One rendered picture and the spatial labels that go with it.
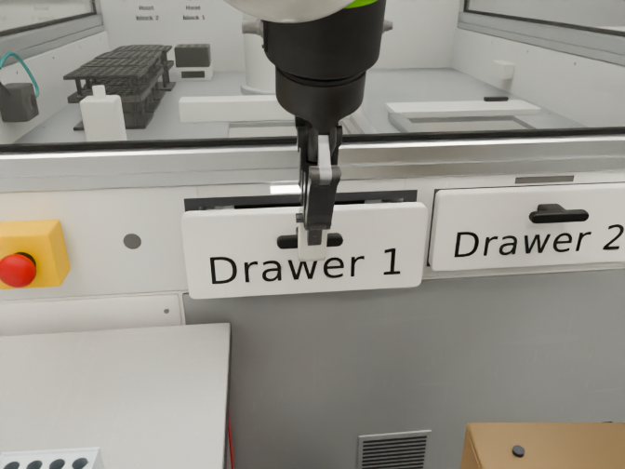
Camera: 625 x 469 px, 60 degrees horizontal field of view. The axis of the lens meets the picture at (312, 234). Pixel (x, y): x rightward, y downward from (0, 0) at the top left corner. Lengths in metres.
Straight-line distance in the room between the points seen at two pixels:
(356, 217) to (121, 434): 0.34
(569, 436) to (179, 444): 0.35
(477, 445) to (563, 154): 0.45
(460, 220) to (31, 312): 0.57
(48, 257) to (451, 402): 0.62
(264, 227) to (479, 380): 0.44
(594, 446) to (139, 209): 0.53
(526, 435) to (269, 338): 0.43
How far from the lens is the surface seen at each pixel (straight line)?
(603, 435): 0.47
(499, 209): 0.73
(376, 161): 0.68
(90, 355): 0.72
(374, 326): 0.79
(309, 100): 0.44
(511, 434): 0.44
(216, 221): 0.63
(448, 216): 0.71
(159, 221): 0.69
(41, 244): 0.69
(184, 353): 0.69
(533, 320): 0.87
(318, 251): 0.59
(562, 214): 0.73
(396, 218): 0.65
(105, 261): 0.73
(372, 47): 0.43
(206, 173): 0.66
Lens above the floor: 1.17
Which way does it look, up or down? 25 degrees down
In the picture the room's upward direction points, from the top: straight up
